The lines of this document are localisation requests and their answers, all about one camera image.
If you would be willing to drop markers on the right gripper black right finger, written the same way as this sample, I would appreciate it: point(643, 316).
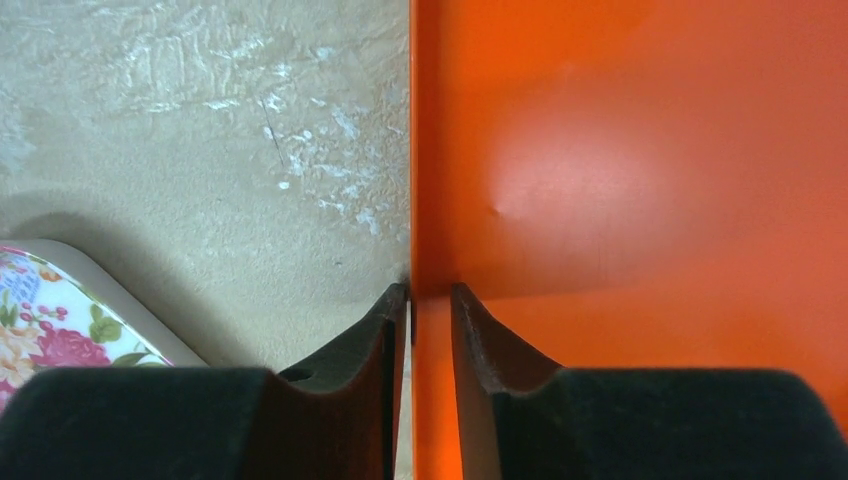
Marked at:
point(522, 415)

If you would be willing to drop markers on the floral serving tray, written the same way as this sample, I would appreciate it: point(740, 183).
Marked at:
point(59, 308)

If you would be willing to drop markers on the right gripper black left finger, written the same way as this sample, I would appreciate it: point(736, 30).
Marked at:
point(332, 415)

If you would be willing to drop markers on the orange box lid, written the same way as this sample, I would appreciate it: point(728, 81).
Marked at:
point(628, 184)

